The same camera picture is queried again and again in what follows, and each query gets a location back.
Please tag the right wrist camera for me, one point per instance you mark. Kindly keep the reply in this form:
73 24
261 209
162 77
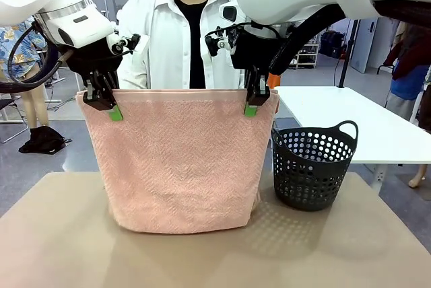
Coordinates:
219 42

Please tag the low white shoe shelf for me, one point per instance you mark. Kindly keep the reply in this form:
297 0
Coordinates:
308 56

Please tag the person in white shirt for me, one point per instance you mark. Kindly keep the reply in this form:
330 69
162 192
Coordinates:
161 49

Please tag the beige mannequin with cap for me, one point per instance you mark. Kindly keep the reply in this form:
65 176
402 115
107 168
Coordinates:
35 103

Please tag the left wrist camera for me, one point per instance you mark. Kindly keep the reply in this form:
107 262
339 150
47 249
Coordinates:
124 43

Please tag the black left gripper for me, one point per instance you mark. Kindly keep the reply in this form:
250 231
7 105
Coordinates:
94 61

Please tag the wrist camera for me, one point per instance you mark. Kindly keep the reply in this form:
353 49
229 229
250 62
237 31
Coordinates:
219 42
124 43

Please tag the dark grey perforated laundry basket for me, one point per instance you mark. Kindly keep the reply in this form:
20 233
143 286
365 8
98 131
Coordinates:
303 193

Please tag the clothes rack with garments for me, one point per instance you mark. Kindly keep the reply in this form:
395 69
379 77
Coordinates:
409 62

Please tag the black folding chair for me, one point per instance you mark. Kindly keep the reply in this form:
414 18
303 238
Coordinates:
10 109

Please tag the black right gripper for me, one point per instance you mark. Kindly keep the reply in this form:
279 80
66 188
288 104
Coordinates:
250 52

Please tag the beige mannequin leg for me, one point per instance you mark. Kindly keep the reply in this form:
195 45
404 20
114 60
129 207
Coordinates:
417 177

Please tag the black clothes pile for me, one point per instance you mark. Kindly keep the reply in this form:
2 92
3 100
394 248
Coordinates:
43 141

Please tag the grey open door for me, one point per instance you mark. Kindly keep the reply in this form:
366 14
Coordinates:
367 42

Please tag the large white table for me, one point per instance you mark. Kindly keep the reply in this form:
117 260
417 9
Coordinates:
370 126

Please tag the black bags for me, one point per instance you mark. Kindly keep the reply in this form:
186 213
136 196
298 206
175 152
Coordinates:
331 44

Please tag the orange pants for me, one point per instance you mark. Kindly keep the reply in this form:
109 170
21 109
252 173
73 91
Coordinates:
274 81

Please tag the pink terry towel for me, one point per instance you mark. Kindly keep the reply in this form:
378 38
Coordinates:
175 160

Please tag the blue floral shirt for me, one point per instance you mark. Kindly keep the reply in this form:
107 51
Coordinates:
23 56

